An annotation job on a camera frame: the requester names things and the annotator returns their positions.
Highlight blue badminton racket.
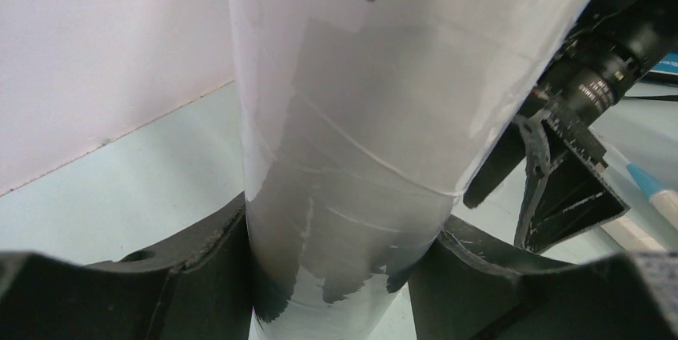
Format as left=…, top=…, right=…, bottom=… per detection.
left=594, top=131, right=677, bottom=230
left=601, top=217, right=667, bottom=252

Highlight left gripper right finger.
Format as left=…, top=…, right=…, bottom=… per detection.
left=409, top=217, right=677, bottom=339

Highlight white shuttlecock tube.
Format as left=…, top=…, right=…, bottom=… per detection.
left=229, top=0, right=590, bottom=339

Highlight blue badminton racket right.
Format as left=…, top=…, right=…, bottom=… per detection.
left=594, top=131, right=677, bottom=230

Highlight blue badminton racket left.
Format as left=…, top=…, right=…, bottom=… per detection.
left=601, top=217, right=667, bottom=252

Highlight blue racket cover bag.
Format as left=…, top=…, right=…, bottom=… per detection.
left=646, top=52, right=677, bottom=85

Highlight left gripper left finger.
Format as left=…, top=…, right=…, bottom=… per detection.
left=1, top=195, right=253, bottom=339

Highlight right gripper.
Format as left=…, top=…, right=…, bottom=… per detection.
left=463, top=0, right=677, bottom=254

